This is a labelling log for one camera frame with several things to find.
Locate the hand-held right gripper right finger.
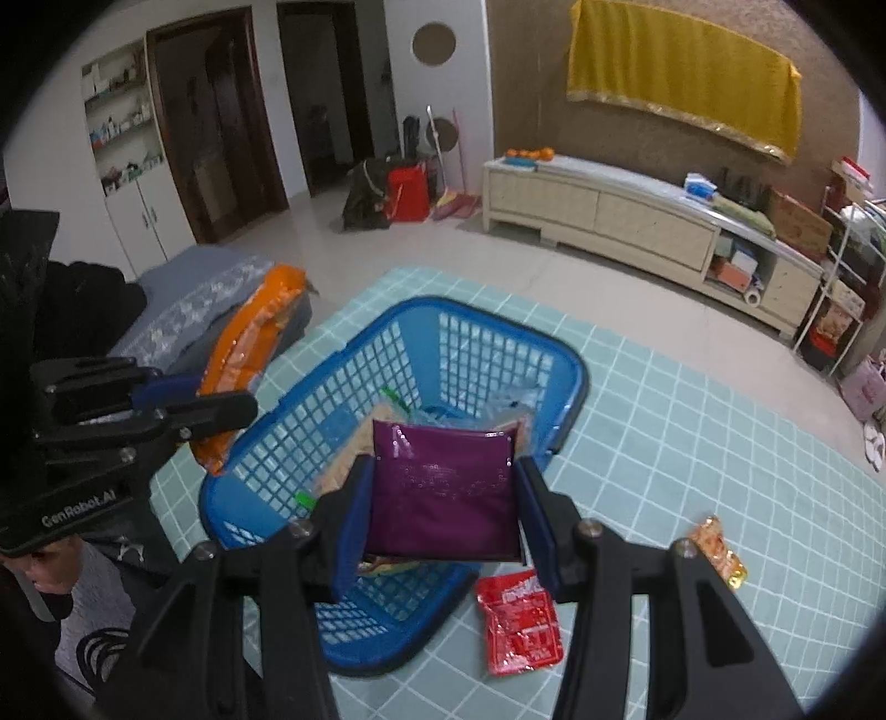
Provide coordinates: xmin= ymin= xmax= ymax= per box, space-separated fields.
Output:
xmin=513 ymin=455 xmax=808 ymax=720

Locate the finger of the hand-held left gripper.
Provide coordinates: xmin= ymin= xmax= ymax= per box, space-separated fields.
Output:
xmin=31 ymin=356 xmax=202 ymax=425
xmin=34 ymin=390 xmax=259 ymax=466

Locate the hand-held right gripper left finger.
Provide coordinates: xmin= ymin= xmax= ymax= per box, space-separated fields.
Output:
xmin=97 ymin=453 xmax=378 ymax=720

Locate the orange snack packet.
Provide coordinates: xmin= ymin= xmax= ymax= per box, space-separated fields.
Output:
xmin=192 ymin=265 xmax=309 ymax=475

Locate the cracker packet with green ends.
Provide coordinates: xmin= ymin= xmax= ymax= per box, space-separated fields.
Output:
xmin=294 ymin=386 xmax=413 ymax=517

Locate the purple snack packet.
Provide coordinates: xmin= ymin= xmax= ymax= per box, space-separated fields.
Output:
xmin=363 ymin=417 xmax=523 ymax=563

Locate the clear cookie packet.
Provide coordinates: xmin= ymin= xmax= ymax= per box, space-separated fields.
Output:
xmin=415 ymin=394 xmax=541 ymax=444

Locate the blue plastic basket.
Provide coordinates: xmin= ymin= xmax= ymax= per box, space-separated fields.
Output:
xmin=199 ymin=296 xmax=591 ymax=678

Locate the red snack packet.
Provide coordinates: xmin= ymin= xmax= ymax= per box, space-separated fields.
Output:
xmin=474 ymin=569 xmax=565 ymax=678

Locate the grey printed floor mat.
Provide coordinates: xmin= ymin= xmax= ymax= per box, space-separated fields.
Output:
xmin=55 ymin=547 xmax=160 ymax=700

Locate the grey patterned mattress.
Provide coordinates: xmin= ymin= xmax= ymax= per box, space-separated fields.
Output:
xmin=104 ymin=248 xmax=320 ymax=378

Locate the dark cloth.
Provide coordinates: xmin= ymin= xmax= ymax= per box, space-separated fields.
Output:
xmin=45 ymin=259 xmax=150 ymax=361

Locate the green checked blanket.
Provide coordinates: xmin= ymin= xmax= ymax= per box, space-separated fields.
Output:
xmin=148 ymin=266 xmax=886 ymax=720

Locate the small orange and yellow packet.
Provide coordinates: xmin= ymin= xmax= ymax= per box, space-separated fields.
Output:
xmin=688 ymin=516 xmax=750 ymax=591

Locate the black bag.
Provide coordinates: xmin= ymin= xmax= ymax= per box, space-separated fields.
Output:
xmin=342 ymin=158 xmax=394 ymax=233

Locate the dark wooden door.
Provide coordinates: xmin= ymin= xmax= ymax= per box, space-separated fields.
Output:
xmin=147 ymin=7 xmax=290 ymax=245
xmin=277 ymin=0 xmax=389 ymax=198

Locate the red bag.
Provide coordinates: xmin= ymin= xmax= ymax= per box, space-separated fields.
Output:
xmin=386 ymin=164 xmax=431 ymax=224

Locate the orange box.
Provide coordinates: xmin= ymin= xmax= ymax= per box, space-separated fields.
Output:
xmin=707 ymin=259 xmax=752 ymax=290

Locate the pink broom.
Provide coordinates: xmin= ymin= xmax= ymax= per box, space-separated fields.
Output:
xmin=432 ymin=107 xmax=483 ymax=221

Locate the cream low sideboard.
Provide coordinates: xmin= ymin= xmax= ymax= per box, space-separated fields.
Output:
xmin=481 ymin=153 xmax=828 ymax=340

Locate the mop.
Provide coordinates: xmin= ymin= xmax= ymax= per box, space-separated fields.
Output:
xmin=424 ymin=104 xmax=447 ymax=202

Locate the pink bag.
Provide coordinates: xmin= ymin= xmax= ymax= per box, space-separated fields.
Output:
xmin=837 ymin=356 xmax=886 ymax=423

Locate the red printed box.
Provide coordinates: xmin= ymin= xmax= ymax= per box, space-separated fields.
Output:
xmin=806 ymin=305 xmax=866 ymax=368

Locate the folded green cloth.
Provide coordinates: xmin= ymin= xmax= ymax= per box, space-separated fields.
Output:
xmin=712 ymin=194 xmax=776 ymax=236

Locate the white metal rack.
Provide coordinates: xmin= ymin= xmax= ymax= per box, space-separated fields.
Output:
xmin=792 ymin=158 xmax=886 ymax=378

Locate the cardboard box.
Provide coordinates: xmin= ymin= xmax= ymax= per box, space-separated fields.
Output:
xmin=765 ymin=188 xmax=835 ymax=256

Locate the white wall cabinet with shelves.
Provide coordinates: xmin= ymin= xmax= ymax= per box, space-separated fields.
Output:
xmin=81 ymin=38 xmax=198 ymax=281

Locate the yellow wall cloth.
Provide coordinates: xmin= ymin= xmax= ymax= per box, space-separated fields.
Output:
xmin=566 ymin=0 xmax=804 ymax=166

